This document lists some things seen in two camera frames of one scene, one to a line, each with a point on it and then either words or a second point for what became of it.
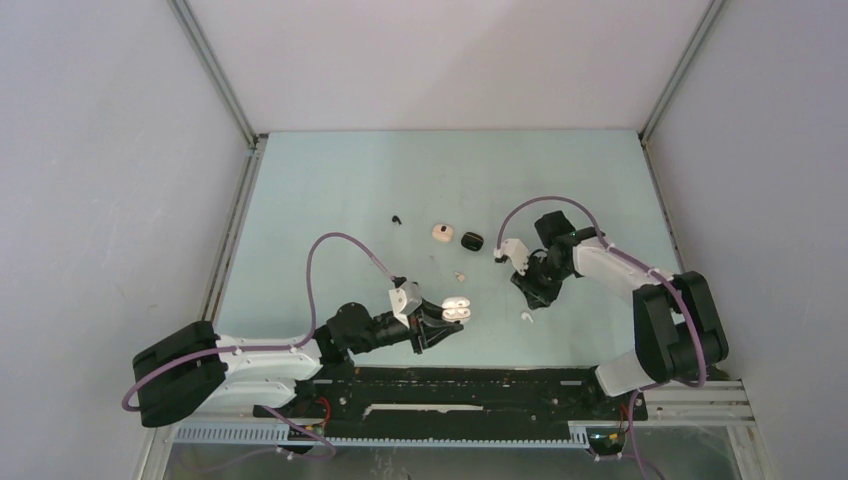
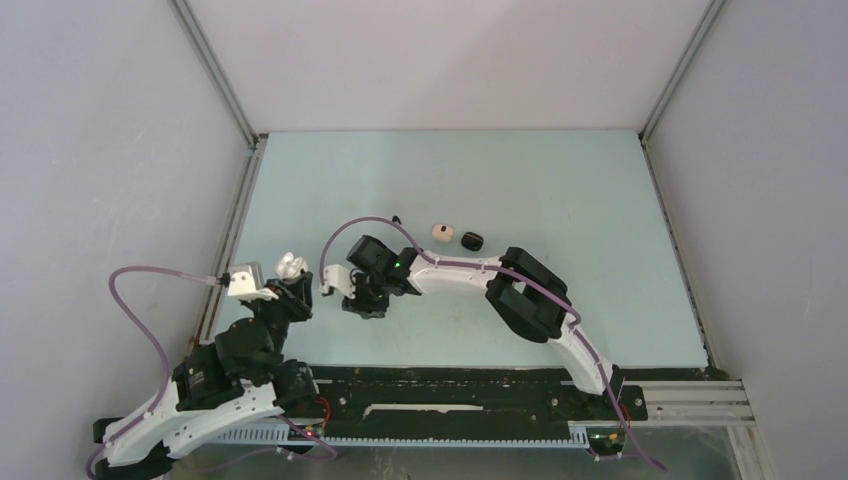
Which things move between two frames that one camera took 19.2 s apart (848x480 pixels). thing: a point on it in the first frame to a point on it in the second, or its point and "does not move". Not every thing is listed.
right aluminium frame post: [669, 88] does not move
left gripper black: [429, 333] to [296, 295]
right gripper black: [536, 297] to [362, 305]
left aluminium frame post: [214, 68] does not move
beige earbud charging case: [442, 232] does not move
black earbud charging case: [472, 241] does not move
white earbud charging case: [456, 309] to [290, 267]
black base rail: [457, 400] does not move
